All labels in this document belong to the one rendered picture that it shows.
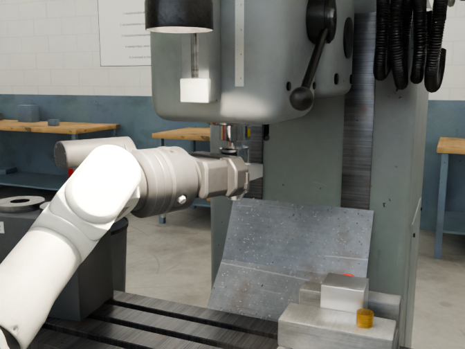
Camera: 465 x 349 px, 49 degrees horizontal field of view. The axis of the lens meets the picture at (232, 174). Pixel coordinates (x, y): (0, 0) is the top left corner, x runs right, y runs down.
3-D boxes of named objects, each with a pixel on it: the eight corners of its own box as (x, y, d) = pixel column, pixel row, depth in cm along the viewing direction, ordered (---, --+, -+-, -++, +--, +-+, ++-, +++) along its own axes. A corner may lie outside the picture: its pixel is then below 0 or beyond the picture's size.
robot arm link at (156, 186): (183, 194, 63) (100, 210, 55) (144, 231, 70) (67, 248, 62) (149, 118, 66) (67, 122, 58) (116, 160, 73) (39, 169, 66)
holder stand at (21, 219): (80, 323, 91) (74, 215, 88) (-20, 307, 97) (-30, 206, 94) (114, 296, 103) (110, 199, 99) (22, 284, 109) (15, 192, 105)
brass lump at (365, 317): (371, 329, 66) (372, 316, 66) (354, 326, 67) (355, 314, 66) (374, 322, 68) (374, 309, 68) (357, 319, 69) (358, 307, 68)
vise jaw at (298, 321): (391, 369, 64) (392, 340, 63) (277, 346, 70) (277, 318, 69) (395, 346, 69) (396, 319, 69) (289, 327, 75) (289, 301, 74)
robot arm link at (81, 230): (152, 165, 61) (96, 248, 51) (121, 200, 67) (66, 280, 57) (107, 132, 59) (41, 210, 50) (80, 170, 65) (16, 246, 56)
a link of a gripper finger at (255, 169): (259, 180, 78) (230, 185, 74) (259, 159, 77) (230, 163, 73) (267, 181, 77) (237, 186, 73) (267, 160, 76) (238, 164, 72)
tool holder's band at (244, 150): (255, 152, 78) (255, 145, 78) (241, 156, 74) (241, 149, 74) (228, 150, 80) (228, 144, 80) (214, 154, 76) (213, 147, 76)
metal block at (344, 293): (362, 332, 71) (364, 291, 70) (319, 324, 73) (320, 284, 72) (367, 316, 76) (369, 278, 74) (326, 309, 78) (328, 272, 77)
